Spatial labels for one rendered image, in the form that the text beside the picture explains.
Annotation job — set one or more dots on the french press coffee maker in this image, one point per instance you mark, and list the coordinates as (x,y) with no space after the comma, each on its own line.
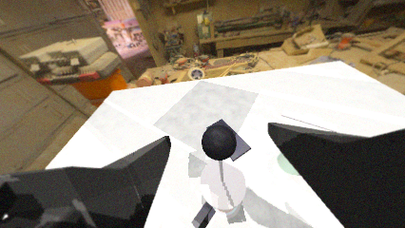
(222,181)

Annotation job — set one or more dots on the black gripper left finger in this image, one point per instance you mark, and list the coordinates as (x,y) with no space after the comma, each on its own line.
(117,195)

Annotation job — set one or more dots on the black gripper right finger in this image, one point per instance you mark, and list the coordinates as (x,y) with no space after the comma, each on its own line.
(360,179)

